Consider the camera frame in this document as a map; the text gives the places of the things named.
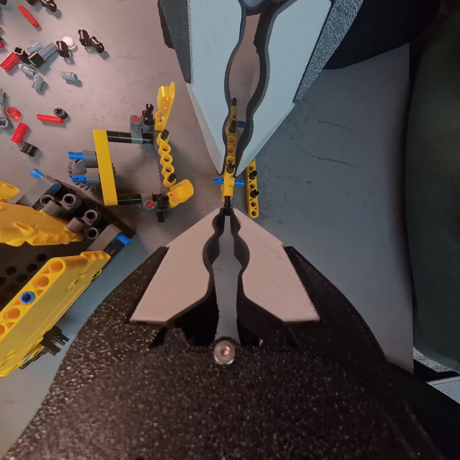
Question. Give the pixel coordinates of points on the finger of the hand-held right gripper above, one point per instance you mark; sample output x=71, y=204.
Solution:
x=291, y=54
x=208, y=54

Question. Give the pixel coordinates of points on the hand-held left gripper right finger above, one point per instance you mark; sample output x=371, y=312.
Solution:
x=276, y=284

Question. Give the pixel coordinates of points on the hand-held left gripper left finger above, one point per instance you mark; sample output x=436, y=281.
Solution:
x=172, y=284

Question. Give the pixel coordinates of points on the black lego pin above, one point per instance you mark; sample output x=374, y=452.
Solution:
x=227, y=210

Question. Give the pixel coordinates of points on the yellow lego panel with pins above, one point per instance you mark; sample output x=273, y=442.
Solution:
x=230, y=143

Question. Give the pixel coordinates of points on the yellow lego beam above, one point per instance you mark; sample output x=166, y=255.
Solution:
x=251, y=187

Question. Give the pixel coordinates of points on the lego axle and gear assembly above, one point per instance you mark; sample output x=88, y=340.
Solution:
x=107, y=169

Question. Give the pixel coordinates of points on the yellow lego robot body model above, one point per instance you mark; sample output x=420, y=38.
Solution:
x=36, y=309

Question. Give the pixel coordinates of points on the pile of small lego pins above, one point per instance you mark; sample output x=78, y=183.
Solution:
x=32, y=57

